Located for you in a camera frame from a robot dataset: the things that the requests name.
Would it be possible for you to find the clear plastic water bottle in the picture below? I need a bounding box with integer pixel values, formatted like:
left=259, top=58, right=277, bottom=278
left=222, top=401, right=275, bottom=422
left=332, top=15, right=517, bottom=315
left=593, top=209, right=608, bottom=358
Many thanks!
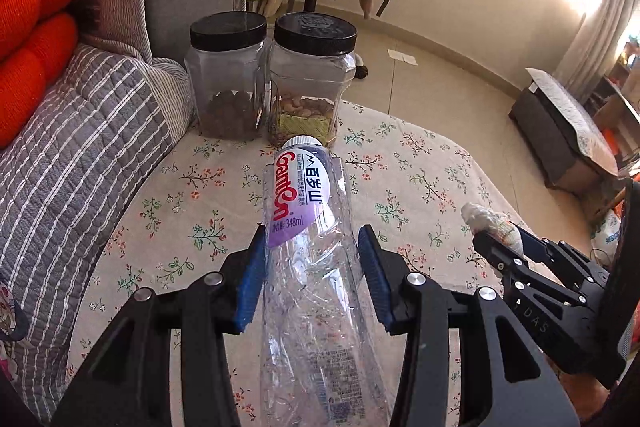
left=260, top=136, right=390, bottom=426

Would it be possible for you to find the grey striped sofa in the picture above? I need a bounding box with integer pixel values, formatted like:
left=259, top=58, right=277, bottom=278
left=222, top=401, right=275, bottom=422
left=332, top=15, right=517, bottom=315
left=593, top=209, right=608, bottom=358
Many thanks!
left=1, top=0, right=245, bottom=426

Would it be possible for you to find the floral tablecloth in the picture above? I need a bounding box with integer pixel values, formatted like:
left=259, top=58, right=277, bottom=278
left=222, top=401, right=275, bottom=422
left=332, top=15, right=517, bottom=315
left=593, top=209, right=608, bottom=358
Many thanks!
left=64, top=99, right=561, bottom=427

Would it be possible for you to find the beige curtain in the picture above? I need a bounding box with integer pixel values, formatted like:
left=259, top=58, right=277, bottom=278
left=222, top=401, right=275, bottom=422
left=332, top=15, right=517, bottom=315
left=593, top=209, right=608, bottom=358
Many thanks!
left=552, top=0, right=639, bottom=102

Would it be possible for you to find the dark-content plastic jar black lid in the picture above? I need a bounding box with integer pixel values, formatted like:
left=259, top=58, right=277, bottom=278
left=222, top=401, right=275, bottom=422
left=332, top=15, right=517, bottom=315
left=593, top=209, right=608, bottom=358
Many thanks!
left=184, top=11, right=268, bottom=141

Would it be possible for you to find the floral blue-trim cloth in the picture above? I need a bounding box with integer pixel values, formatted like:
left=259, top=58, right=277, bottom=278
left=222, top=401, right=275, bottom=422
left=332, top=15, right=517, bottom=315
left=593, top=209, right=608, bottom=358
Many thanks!
left=0, top=281, right=32, bottom=383

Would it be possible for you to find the red knot cushion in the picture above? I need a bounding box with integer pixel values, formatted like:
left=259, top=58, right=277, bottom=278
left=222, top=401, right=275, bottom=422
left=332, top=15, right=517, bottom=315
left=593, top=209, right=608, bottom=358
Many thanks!
left=1, top=0, right=79, bottom=148

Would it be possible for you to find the wooden shelf unit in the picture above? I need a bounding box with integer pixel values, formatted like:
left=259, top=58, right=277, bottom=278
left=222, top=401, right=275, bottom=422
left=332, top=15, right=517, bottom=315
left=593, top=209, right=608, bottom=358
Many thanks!
left=593, top=37, right=639, bottom=172

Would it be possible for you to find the dark grey ottoman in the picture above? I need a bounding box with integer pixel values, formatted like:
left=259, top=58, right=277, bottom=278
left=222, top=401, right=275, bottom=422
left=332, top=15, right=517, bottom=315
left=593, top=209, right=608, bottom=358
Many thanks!
left=509, top=68, right=618, bottom=196

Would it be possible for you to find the nut-filled plastic jar black lid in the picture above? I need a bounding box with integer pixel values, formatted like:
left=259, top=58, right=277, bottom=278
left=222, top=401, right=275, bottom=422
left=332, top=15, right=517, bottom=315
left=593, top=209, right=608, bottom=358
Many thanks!
left=267, top=11, right=357, bottom=148

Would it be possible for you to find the white paper on floor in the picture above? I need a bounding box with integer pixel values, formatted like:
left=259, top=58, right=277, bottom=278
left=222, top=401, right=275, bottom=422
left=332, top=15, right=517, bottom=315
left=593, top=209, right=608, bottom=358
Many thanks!
left=387, top=49, right=418, bottom=66

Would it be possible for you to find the white tissue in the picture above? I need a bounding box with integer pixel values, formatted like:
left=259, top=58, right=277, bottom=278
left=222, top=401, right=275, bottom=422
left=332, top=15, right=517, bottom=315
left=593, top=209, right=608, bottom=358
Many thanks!
left=461, top=203, right=524, bottom=255

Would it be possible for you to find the white blue plastic bag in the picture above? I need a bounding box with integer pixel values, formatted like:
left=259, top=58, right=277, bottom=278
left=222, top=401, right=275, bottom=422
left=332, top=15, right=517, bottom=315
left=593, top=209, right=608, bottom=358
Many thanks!
left=590, top=210, right=622, bottom=268

